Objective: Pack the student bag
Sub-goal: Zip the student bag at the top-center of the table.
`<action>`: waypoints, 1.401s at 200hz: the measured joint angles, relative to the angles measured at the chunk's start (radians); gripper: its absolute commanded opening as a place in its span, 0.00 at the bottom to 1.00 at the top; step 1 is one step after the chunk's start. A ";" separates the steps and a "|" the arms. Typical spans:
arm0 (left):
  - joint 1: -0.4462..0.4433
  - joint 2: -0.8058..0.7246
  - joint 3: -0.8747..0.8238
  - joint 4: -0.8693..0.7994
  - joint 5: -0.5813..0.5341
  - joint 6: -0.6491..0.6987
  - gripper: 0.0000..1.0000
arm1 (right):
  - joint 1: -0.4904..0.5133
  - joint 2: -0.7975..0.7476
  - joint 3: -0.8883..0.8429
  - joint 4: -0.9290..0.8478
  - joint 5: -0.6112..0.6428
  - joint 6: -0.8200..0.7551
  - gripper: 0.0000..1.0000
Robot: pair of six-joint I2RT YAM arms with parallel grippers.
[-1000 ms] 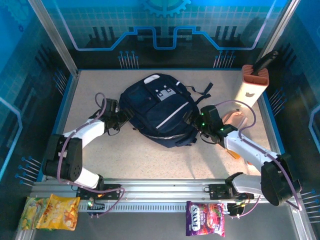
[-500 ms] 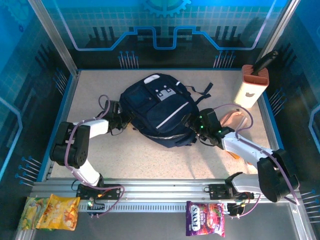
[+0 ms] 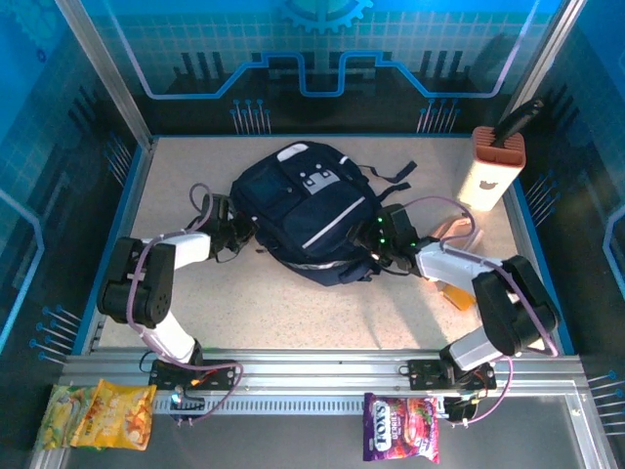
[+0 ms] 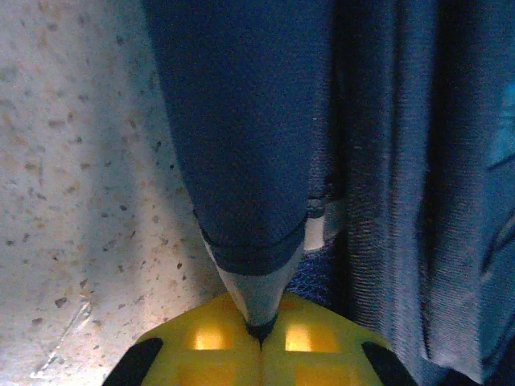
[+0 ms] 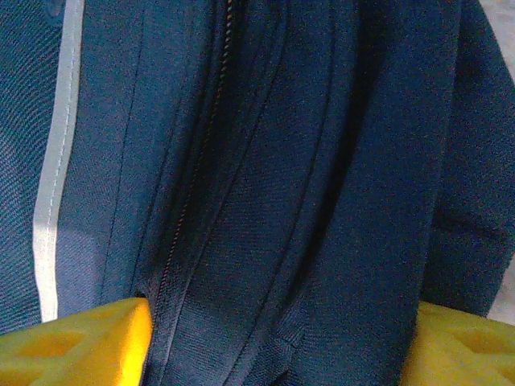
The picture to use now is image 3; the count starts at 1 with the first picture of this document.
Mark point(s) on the pink transparent pouch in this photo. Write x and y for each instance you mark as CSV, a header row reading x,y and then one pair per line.
x,y
454,229

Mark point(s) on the navy blue student backpack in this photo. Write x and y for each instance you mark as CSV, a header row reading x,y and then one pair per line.
x,y
303,220

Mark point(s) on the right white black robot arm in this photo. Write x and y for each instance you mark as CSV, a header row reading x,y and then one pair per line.
x,y
512,303

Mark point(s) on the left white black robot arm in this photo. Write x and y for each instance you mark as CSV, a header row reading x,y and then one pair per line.
x,y
146,293

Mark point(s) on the purple Fox's candy bag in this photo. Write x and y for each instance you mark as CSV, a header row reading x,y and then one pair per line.
x,y
400,430

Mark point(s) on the yellow chips bag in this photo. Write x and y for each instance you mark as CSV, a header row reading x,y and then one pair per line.
x,y
117,415

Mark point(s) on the green yellow snack bag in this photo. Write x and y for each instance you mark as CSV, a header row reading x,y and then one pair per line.
x,y
54,415

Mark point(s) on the small orange box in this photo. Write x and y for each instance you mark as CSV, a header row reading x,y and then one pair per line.
x,y
461,298

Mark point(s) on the white knife block orange top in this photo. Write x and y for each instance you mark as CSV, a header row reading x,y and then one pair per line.
x,y
483,181

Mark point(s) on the small controller board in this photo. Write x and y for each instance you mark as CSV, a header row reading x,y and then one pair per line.
x,y
461,408
188,403

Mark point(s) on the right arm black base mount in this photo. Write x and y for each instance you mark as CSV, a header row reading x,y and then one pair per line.
x,y
425,373

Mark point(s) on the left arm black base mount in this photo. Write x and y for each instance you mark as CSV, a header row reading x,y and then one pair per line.
x,y
220,373

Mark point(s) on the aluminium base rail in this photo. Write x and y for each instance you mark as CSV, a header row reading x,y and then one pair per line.
x,y
322,371

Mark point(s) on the aluminium frame post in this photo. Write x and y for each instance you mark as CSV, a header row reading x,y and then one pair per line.
x,y
107,73
547,58

